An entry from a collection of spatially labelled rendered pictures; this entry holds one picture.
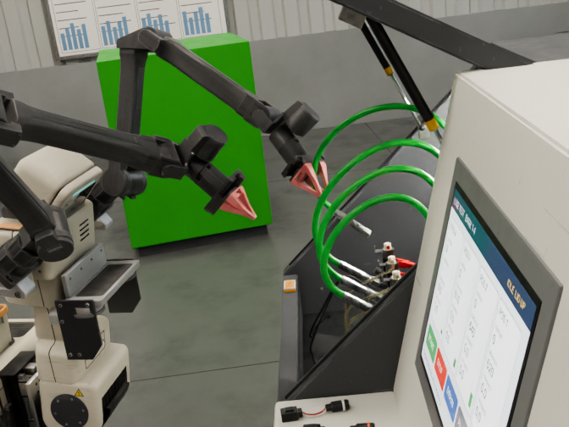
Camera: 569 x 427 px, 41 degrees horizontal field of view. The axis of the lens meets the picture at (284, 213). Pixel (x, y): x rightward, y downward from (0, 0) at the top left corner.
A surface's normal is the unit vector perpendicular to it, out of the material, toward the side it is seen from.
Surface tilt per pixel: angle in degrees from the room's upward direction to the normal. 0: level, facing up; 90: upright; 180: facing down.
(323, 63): 90
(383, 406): 0
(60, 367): 90
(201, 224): 90
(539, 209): 76
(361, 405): 0
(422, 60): 90
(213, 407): 0
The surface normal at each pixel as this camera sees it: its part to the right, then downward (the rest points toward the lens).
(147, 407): -0.11, -0.94
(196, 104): 0.21, 0.29
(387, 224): -0.02, 0.32
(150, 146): 0.59, -0.64
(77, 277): 0.98, -0.05
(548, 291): -0.99, -0.12
